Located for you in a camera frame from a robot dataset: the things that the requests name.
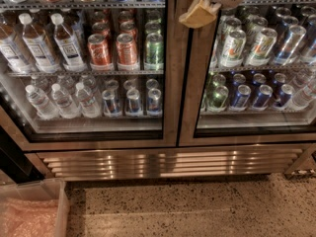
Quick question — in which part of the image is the blue can lower middle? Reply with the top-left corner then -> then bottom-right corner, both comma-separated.
251,84 -> 273,111

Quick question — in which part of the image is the pink bubble wrap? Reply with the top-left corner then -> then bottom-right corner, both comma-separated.
0,198 -> 58,237

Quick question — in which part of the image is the front left tea bottle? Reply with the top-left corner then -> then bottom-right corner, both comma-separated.
0,16 -> 34,74

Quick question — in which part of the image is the middle clear water bottle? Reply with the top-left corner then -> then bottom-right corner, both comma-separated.
51,83 -> 80,119

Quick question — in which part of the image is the white green soda can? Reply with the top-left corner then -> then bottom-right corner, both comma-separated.
219,30 -> 246,67
244,28 -> 277,66

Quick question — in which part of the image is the front middle tea bottle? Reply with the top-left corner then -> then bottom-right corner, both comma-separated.
19,13 -> 61,73

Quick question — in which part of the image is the white green soda can left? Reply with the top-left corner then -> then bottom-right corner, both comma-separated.
219,30 -> 246,67

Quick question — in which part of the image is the water bottle right fridge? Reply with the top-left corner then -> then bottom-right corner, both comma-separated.
289,79 -> 316,111

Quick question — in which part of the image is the left clear water bottle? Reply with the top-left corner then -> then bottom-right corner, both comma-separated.
25,85 -> 59,119

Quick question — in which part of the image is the middle blue energy drink can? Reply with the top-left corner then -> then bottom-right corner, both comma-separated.
126,88 -> 143,117

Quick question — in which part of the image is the white green soda can right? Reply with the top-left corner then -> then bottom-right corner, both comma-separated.
244,28 -> 277,66

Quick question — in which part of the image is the left blue energy drink can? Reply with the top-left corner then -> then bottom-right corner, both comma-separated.
102,89 -> 121,117

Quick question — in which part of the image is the translucent plastic storage bin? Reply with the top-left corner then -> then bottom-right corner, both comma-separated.
0,179 -> 69,237

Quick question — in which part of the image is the clear water bottle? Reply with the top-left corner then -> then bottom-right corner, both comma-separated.
25,85 -> 59,119
75,82 -> 101,119
51,83 -> 80,119

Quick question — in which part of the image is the right blue energy drink can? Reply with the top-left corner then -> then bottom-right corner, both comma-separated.
147,88 -> 162,116

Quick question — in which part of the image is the front orange soda can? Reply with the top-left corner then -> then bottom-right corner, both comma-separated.
116,34 -> 140,71

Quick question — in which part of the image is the silver blue tall can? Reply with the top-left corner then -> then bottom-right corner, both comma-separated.
273,25 -> 306,65

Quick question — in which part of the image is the stainless glass fridge door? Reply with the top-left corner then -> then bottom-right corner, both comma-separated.
181,0 -> 316,145
0,0 -> 189,151

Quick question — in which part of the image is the blue can lower left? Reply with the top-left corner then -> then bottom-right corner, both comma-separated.
229,84 -> 251,112

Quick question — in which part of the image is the tea bottle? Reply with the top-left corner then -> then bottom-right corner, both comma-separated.
50,13 -> 85,72
0,16 -> 34,74
19,13 -> 61,73

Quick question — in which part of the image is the front red cola can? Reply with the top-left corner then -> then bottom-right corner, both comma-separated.
88,34 -> 114,71

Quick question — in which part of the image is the blue energy drink can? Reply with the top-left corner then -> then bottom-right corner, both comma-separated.
126,88 -> 143,117
102,89 -> 121,117
147,88 -> 162,116

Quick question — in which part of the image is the front right tea bottle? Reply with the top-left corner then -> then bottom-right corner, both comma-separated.
50,13 -> 85,72

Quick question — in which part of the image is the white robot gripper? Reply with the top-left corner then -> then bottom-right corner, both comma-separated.
179,0 -> 244,29

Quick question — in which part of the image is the right clear water bottle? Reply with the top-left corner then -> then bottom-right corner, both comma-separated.
75,82 -> 101,119

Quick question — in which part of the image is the green can lower right fridge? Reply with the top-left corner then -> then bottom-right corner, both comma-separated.
207,85 -> 229,112

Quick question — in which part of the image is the front green soda can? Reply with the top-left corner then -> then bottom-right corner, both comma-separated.
144,33 -> 164,70

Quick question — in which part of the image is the blue can lower right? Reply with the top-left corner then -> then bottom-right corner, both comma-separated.
272,84 -> 294,111

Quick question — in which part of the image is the stainless louvered fridge base grille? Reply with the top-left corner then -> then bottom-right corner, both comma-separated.
27,143 -> 315,182

